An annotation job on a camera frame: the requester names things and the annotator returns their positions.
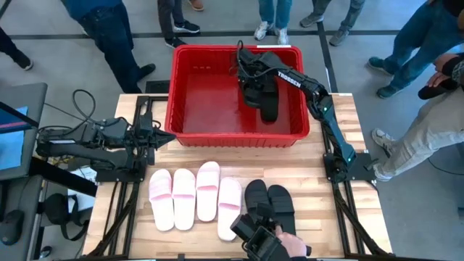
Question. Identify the black beam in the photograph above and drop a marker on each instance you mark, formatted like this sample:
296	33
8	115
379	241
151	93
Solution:
61	175

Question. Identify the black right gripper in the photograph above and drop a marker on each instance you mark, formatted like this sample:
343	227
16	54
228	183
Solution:
252	67

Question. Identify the red plastic bin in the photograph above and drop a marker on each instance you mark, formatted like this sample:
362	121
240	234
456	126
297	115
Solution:
210	108

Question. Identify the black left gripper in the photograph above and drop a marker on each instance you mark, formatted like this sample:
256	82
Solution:
145	137

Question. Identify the black handheld camera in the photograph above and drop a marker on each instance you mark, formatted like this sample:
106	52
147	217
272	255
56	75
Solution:
257	239

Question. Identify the person's hand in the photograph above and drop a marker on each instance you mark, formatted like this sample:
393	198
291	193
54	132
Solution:
291	244

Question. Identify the grey desk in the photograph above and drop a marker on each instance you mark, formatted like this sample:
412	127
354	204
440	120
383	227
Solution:
21	195

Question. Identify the person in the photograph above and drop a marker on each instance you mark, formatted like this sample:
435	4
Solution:
170	18
348	18
275	14
14	50
417	43
197	4
427	130
108	36

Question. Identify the black computer mouse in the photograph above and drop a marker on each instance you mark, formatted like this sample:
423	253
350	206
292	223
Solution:
11	226

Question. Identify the black handheld object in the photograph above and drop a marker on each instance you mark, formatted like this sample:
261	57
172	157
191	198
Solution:
435	90

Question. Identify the grey monitor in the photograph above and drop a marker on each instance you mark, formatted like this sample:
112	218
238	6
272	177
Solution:
32	108

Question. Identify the white paper sheet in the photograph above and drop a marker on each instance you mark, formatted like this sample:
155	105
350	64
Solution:
87	203

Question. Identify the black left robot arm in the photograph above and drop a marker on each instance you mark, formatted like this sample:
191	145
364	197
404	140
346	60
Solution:
72	145

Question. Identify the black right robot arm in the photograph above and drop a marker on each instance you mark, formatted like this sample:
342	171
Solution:
333	137

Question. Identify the pink foam slide sandal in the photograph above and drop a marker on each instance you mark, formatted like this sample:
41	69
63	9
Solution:
183	206
229	217
161	206
207	199

